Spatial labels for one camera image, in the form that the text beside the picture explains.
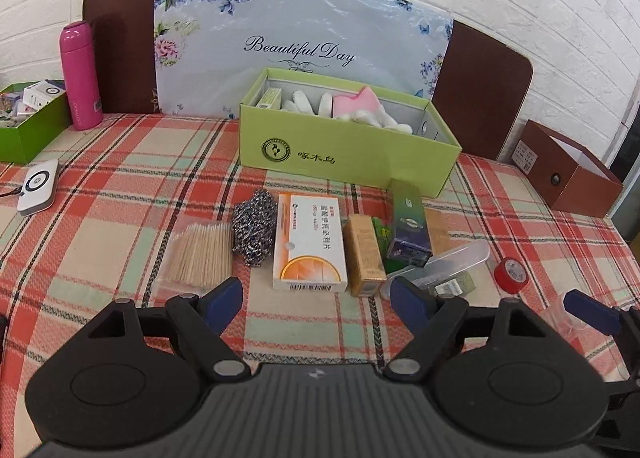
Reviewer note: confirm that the clear plastic case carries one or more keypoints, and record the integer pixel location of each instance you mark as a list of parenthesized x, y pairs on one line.
[(443, 268)]

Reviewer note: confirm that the orange white medicine box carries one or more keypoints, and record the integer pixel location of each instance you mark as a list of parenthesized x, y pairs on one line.
[(308, 253)]

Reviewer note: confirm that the floral Beautiful Day pillow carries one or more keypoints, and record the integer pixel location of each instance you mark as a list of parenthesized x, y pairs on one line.
[(208, 53)]

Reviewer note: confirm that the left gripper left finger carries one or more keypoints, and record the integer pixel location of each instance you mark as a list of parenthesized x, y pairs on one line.
[(199, 322)]

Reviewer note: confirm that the white round-dial device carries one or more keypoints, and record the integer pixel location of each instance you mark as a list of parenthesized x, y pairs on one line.
[(38, 189)]

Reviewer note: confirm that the gold box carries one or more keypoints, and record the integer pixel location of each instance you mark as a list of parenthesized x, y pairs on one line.
[(438, 231), (365, 270)]

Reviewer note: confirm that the small yellow-green box inside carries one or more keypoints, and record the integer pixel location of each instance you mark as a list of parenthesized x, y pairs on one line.
[(271, 99)]

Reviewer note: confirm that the plaid bed sheet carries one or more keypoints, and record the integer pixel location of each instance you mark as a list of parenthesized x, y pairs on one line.
[(124, 187)]

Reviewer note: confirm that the pink thermos bottle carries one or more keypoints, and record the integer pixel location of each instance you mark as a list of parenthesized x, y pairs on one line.
[(79, 73)]

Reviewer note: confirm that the brown cardboard box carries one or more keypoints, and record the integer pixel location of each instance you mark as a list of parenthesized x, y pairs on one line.
[(567, 176)]

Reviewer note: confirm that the red tape roll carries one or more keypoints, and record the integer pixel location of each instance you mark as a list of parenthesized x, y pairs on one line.
[(511, 275)]

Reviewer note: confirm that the clear plastic cup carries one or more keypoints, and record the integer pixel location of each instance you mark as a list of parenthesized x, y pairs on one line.
[(568, 326)]

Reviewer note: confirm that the white gloves in box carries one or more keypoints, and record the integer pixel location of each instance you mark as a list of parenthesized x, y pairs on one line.
[(381, 119)]

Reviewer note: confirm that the brown wooden headboard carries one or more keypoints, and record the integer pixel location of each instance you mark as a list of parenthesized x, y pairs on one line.
[(480, 91)]

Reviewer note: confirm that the purple green carton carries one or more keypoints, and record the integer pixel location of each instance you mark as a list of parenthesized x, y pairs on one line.
[(410, 240)]

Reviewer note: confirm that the green flat box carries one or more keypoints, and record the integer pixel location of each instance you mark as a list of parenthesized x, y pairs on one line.
[(384, 237)]

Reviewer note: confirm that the small olive green box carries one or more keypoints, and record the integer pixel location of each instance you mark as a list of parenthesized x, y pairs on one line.
[(460, 285)]

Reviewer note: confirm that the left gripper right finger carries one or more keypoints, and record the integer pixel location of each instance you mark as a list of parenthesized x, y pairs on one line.
[(435, 324)]

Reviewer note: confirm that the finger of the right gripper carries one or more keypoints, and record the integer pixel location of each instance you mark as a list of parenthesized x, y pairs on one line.
[(622, 326)]

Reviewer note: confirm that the pink item in box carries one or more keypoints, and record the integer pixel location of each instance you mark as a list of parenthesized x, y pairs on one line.
[(365, 100)]

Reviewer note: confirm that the bundle of wooden toothpicks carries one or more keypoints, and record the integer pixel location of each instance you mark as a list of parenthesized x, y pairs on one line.
[(199, 256)]

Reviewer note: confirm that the steel wool scrubber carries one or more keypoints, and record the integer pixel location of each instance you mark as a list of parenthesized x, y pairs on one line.
[(253, 225)]

